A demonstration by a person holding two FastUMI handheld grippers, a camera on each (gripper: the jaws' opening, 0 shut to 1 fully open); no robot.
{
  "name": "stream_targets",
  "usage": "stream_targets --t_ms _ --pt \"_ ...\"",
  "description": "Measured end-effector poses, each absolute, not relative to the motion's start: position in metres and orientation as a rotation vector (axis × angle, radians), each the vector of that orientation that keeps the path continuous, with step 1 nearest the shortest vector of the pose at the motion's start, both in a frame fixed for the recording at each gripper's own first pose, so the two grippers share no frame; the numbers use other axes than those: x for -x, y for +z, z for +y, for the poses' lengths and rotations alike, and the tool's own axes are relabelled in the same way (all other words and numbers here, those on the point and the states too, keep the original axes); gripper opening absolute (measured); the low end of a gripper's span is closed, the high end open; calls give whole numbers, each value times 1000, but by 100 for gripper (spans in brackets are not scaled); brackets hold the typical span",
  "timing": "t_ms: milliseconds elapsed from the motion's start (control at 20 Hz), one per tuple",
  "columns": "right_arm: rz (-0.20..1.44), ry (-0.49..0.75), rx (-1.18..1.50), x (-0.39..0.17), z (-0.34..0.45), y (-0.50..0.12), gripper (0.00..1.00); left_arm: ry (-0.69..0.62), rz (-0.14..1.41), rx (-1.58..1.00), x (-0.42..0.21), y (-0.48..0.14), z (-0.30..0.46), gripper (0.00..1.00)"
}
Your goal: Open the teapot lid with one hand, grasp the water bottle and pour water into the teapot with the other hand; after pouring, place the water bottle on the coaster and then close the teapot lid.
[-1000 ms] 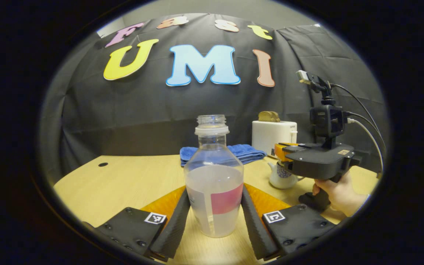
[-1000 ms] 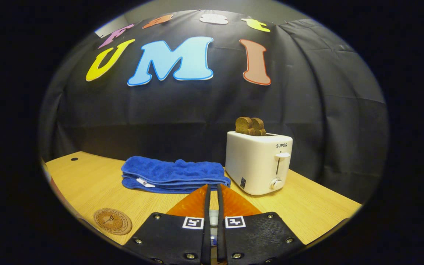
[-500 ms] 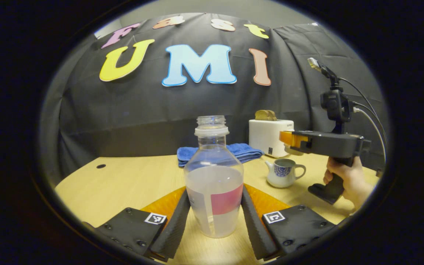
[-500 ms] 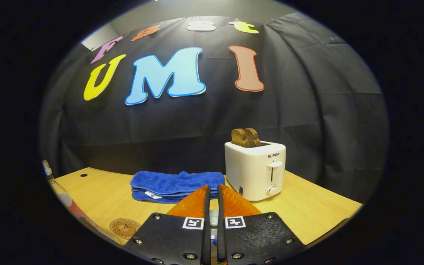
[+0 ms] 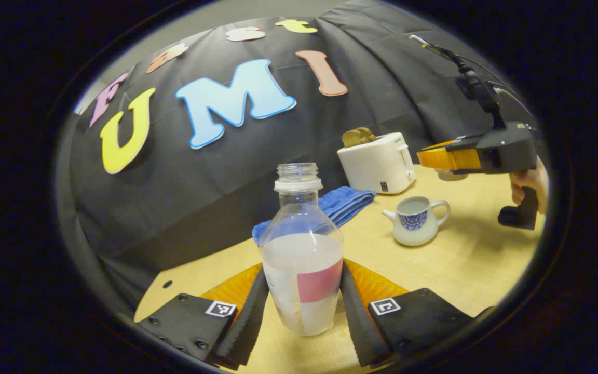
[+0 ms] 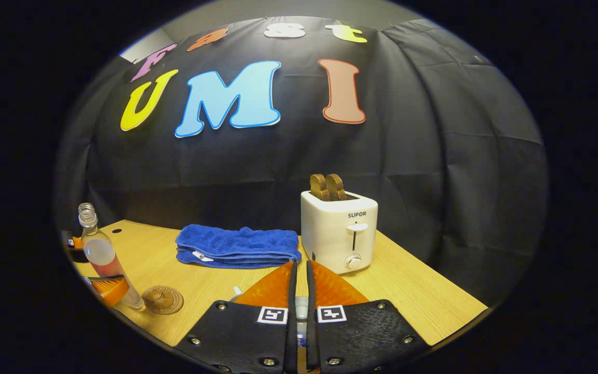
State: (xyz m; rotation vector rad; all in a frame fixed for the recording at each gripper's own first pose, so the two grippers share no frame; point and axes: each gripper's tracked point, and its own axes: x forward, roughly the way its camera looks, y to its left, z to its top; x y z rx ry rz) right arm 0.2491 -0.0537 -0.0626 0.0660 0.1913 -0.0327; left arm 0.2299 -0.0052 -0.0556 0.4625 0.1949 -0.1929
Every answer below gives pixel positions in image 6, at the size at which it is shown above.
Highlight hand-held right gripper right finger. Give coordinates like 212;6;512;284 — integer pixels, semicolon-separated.
306;260;429;374

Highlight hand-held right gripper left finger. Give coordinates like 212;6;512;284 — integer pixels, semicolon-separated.
174;261;298;374

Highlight white teacup lid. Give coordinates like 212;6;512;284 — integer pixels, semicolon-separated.
295;297;310;348

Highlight clear plastic water bottle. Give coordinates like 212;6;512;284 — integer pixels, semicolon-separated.
77;203;145;311

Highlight round wooden coaster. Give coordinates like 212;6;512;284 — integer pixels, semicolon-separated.
142;285;184;315

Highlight white toaster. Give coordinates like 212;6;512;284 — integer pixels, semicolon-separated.
301;190;378;275

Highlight folded blue towel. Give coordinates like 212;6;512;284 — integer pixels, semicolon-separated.
175;224;302;270

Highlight brown bread slice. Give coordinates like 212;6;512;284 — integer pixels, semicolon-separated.
310;174;331;202
326;173;347;202

